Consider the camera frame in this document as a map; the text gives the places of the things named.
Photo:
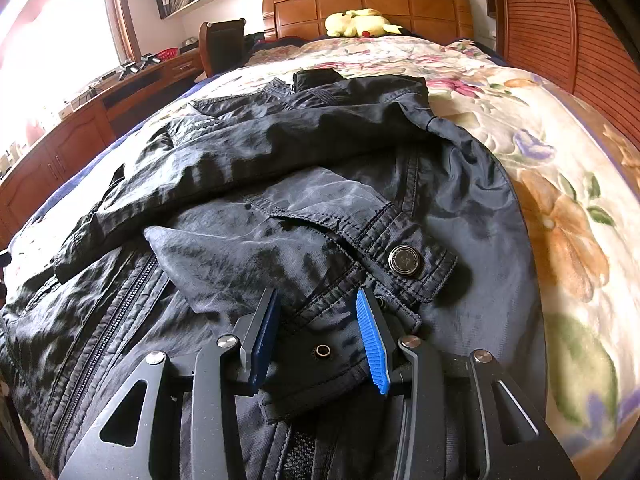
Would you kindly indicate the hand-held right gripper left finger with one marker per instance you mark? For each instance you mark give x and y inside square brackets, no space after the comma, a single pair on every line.
[262,345]

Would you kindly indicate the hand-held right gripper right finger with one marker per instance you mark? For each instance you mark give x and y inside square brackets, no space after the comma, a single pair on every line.
[374,345]

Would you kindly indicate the black jacket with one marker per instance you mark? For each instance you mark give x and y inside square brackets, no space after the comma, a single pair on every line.
[280,170]

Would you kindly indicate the floral blanket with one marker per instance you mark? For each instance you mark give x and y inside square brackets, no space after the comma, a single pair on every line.
[560,175]

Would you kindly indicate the wooden desk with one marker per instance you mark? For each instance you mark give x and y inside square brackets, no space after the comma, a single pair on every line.
[75,130]

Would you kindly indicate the wooden chair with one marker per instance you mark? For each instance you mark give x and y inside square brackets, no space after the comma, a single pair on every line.
[222,47]

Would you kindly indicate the red bowl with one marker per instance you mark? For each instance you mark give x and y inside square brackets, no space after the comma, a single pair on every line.
[167,53]

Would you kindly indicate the black tools on desk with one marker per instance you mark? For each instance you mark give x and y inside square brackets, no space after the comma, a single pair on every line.
[134,66]

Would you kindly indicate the yellow plush toy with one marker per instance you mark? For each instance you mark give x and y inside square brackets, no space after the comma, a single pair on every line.
[360,22]

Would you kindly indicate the wooden bed headboard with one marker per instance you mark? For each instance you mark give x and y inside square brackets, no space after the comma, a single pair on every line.
[310,10]

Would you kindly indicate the wooden louvered wardrobe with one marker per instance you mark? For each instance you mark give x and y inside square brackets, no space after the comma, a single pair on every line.
[565,25]

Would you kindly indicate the window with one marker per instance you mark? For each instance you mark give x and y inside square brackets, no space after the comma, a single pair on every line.
[50,35]

